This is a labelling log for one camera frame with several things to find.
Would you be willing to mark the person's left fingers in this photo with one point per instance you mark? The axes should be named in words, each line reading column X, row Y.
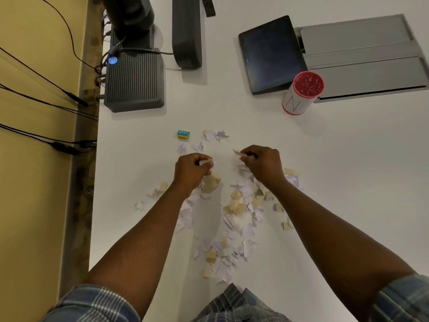
column 205, row 168

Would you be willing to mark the person's left hand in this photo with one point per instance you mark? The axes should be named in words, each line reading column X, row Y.
column 189, row 170

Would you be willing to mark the dark grey speaker bar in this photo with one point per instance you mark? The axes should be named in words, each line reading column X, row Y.
column 186, row 30

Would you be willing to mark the person's right forearm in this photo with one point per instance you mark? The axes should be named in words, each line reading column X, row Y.
column 321, row 238

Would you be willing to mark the person's left forearm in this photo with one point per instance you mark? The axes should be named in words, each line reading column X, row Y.
column 147, row 238

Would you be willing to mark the black remote control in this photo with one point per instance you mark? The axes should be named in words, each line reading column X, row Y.
column 207, row 4

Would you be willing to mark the person's right hand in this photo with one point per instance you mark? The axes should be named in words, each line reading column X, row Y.
column 266, row 164

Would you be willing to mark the blue and yellow eraser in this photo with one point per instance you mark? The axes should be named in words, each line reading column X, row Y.
column 183, row 133

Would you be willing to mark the red and white paper cup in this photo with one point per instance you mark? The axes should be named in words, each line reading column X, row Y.
column 303, row 92

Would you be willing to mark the black monitor stand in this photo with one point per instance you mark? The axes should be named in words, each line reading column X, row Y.
column 129, row 13

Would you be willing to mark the pile of torn paper pieces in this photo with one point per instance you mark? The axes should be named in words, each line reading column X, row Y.
column 234, row 228

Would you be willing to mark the thin white torn paper scrap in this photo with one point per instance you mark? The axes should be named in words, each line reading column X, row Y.
column 238, row 152

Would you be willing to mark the small white torn paper piece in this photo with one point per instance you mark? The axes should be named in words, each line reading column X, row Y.
column 205, row 161

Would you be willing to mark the dark grey ribbed router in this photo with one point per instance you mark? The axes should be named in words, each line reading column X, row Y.
column 134, row 82

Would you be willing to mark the blue plaid shirt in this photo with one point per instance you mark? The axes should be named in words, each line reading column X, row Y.
column 234, row 308

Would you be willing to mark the person's right fingers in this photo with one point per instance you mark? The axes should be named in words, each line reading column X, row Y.
column 248, row 157

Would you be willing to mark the black touch panel tablet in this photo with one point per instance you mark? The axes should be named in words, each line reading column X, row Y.
column 271, row 58

